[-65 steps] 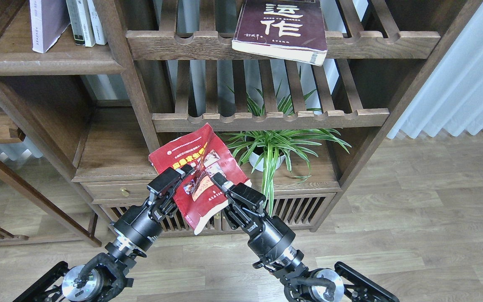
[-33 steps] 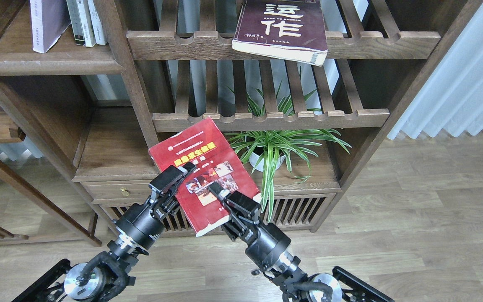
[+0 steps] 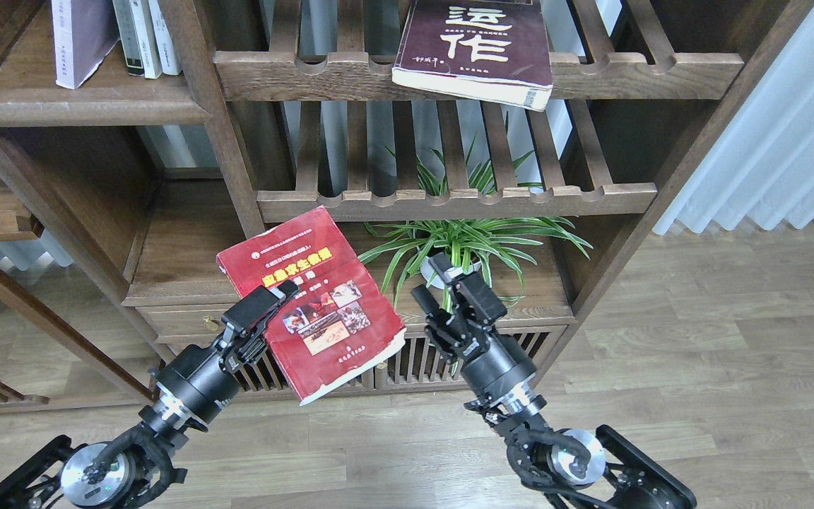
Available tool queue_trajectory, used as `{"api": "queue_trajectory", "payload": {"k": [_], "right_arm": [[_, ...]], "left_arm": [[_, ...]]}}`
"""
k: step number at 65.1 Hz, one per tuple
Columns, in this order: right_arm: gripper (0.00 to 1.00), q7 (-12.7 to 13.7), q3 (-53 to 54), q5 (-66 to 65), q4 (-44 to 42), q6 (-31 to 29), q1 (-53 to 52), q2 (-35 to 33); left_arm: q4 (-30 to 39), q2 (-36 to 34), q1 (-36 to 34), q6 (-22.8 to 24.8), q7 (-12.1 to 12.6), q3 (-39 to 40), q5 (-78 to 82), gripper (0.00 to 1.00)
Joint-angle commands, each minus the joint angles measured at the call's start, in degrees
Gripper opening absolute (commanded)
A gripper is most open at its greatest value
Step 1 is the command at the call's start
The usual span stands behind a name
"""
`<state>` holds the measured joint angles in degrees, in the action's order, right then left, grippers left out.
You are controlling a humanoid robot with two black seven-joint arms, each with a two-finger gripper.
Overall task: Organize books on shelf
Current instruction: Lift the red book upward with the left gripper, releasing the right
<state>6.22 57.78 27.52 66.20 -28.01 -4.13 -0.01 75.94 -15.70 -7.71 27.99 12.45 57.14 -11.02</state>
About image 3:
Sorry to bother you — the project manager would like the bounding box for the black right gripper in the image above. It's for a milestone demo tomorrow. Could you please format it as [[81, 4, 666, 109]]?
[[411, 252, 542, 411]]

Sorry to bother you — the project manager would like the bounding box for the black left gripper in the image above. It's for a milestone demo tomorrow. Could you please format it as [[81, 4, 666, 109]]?
[[149, 281, 300, 428]]

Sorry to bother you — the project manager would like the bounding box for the red paperback book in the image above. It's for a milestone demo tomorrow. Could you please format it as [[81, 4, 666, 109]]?
[[216, 206, 405, 405]]

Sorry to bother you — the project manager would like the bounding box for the large maroon book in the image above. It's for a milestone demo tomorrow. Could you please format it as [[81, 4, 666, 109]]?
[[391, 1, 553, 112]]

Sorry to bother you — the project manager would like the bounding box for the white lavender paperback book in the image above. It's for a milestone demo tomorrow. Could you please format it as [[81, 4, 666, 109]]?
[[51, 1, 119, 89]]

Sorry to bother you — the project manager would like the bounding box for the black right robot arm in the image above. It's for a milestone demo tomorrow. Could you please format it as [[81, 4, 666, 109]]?
[[411, 254, 697, 508]]

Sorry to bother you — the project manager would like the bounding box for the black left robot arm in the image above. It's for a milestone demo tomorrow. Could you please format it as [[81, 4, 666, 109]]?
[[0, 281, 298, 508]]

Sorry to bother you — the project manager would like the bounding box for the brass drawer knob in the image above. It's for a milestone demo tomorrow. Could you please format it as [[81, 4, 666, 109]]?
[[203, 316, 223, 332]]

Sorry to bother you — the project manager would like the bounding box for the white plant pot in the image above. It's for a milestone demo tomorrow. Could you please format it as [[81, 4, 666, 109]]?
[[420, 252, 482, 289]]

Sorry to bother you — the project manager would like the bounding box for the green spider plant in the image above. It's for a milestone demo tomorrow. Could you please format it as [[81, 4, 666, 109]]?
[[358, 134, 593, 312]]

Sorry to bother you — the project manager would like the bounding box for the dark wooden bookshelf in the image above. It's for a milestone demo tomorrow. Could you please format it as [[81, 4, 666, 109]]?
[[0, 1, 814, 371]]

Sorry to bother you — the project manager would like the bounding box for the white upright book right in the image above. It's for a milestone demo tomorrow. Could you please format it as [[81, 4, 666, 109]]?
[[148, 0, 183, 76]]

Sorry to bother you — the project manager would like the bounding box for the white upright book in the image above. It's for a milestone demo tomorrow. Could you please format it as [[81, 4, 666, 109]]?
[[113, 0, 162, 78], [148, 0, 183, 76]]

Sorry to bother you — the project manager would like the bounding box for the white upright book left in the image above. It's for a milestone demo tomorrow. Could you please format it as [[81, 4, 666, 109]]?
[[113, 0, 162, 78]]

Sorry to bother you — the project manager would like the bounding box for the white pleated curtain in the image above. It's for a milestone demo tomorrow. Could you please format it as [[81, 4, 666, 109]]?
[[653, 7, 814, 235]]

